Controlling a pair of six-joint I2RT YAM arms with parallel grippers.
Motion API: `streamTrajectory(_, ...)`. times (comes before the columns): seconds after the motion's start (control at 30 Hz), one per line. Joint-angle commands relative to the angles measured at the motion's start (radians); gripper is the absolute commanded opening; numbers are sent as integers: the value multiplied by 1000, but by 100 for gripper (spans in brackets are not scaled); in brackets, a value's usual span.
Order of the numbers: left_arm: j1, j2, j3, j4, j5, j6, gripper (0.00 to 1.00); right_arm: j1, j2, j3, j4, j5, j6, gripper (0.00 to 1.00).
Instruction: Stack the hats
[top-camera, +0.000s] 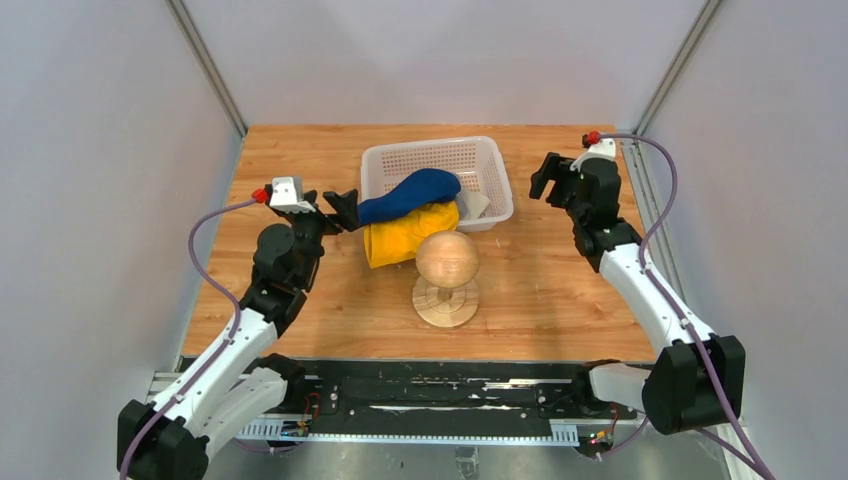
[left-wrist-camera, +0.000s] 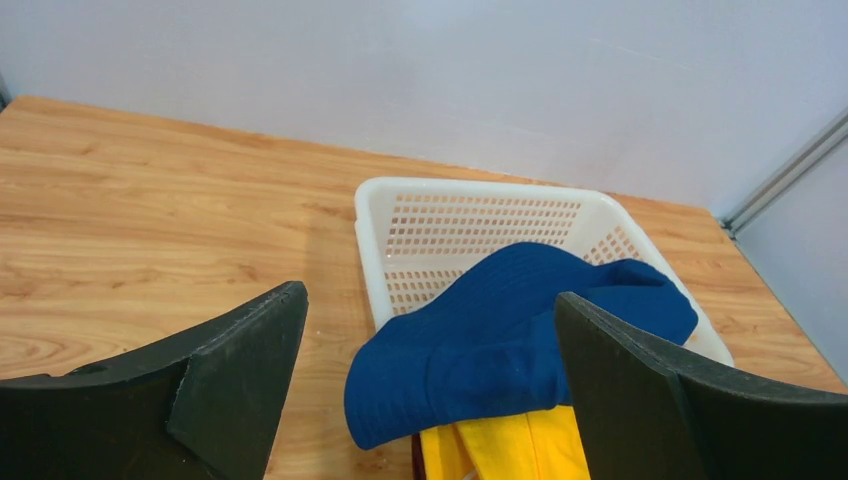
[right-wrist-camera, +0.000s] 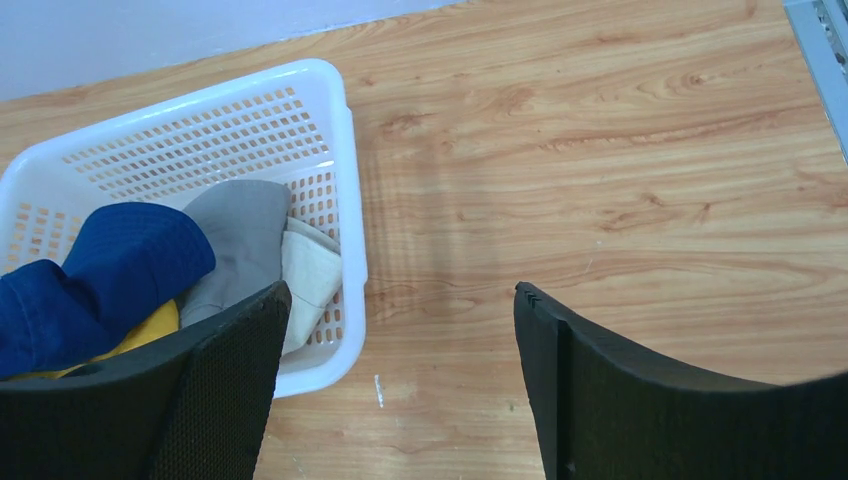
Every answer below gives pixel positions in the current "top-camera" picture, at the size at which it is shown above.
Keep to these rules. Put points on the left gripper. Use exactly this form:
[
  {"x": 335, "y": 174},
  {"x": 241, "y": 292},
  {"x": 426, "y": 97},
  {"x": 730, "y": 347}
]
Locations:
[{"x": 346, "y": 216}]

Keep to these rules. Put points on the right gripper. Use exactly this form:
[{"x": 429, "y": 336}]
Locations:
[{"x": 555, "y": 168}]

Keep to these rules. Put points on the yellow hat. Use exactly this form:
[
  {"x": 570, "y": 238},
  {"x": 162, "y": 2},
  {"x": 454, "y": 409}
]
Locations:
[{"x": 396, "y": 241}]

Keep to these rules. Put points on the grey hat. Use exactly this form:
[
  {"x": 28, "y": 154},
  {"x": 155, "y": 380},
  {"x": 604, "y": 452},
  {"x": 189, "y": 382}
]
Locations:
[{"x": 471, "y": 204}]

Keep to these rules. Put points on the blue hat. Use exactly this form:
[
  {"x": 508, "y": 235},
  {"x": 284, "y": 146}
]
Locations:
[{"x": 422, "y": 187}]

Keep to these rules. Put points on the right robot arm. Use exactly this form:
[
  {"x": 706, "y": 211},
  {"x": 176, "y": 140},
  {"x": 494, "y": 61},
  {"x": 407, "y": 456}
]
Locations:
[{"x": 697, "y": 378}]

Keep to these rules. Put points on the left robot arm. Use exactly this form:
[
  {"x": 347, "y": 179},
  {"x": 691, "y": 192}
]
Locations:
[{"x": 177, "y": 433}]

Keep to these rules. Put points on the white plastic basket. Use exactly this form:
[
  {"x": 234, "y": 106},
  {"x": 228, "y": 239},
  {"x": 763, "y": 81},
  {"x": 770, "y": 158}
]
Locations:
[{"x": 475, "y": 160}]

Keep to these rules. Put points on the wooden hat stand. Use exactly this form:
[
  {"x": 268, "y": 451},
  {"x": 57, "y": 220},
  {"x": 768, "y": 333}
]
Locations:
[{"x": 446, "y": 294}]

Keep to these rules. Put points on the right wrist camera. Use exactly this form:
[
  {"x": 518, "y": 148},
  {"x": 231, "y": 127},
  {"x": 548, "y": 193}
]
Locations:
[{"x": 604, "y": 149}]

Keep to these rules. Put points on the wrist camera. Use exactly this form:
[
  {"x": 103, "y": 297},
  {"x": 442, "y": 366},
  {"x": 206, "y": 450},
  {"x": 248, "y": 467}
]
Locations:
[
  {"x": 287, "y": 196},
  {"x": 604, "y": 149}
]

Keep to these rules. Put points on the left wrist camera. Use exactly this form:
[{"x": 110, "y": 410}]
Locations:
[{"x": 287, "y": 196}]

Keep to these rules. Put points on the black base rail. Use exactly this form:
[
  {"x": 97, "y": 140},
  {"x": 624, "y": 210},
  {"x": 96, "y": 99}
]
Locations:
[{"x": 440, "y": 402}]

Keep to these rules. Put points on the right aluminium frame post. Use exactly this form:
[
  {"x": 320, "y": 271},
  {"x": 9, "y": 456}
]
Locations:
[{"x": 681, "y": 58}]

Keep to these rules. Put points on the aluminium frame post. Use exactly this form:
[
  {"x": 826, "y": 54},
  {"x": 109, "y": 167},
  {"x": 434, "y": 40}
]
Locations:
[
  {"x": 681, "y": 58},
  {"x": 194, "y": 39}
]

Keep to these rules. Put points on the left aluminium frame post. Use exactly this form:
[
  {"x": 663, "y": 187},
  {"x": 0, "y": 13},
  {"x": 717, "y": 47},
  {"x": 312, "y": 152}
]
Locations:
[{"x": 194, "y": 39}]

